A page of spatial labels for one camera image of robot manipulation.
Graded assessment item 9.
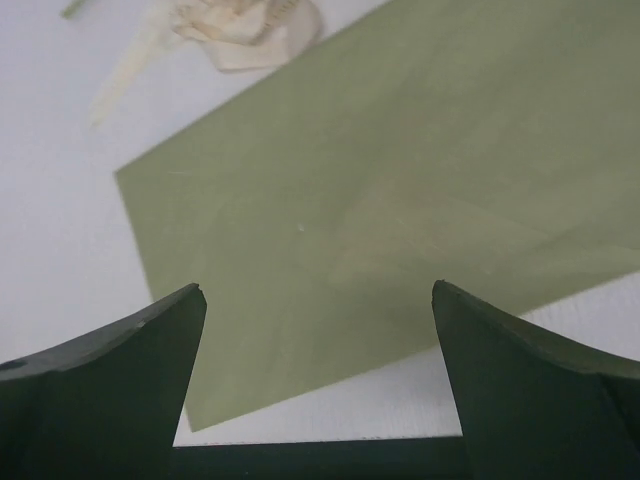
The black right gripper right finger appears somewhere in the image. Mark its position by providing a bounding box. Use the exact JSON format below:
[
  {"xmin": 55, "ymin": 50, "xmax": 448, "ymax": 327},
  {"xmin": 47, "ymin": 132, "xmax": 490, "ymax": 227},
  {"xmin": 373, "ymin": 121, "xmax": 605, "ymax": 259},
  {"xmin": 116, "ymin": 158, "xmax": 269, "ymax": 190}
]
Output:
[{"xmin": 432, "ymin": 280, "xmax": 639, "ymax": 479}]

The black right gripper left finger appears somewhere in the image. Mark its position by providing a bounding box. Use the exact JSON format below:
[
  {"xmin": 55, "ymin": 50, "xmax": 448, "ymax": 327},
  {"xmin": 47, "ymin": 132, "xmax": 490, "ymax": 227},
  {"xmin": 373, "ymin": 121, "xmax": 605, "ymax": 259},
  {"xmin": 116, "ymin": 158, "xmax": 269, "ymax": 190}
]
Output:
[{"xmin": 1, "ymin": 284, "xmax": 206, "ymax": 479}]

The green and orange wrapping paper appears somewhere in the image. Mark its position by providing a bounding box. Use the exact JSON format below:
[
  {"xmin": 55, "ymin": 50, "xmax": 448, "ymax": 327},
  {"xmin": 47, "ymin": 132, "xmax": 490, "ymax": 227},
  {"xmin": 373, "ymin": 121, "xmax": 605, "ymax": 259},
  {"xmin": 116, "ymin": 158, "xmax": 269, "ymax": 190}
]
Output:
[{"xmin": 117, "ymin": 1, "xmax": 639, "ymax": 431}]

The cream ribbon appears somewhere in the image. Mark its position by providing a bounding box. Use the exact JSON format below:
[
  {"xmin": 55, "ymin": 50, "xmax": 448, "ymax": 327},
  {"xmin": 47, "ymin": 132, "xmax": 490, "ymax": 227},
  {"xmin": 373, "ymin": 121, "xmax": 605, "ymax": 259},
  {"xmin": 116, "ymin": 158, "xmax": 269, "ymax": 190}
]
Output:
[{"xmin": 89, "ymin": 1, "xmax": 323, "ymax": 125}]

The green flower stem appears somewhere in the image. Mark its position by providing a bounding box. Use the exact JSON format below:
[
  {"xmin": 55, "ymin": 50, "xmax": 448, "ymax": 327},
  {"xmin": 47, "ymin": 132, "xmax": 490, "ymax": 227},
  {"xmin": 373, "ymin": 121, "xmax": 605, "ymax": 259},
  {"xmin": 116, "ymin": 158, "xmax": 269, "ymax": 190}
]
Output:
[{"xmin": 60, "ymin": 0, "xmax": 93, "ymax": 21}]

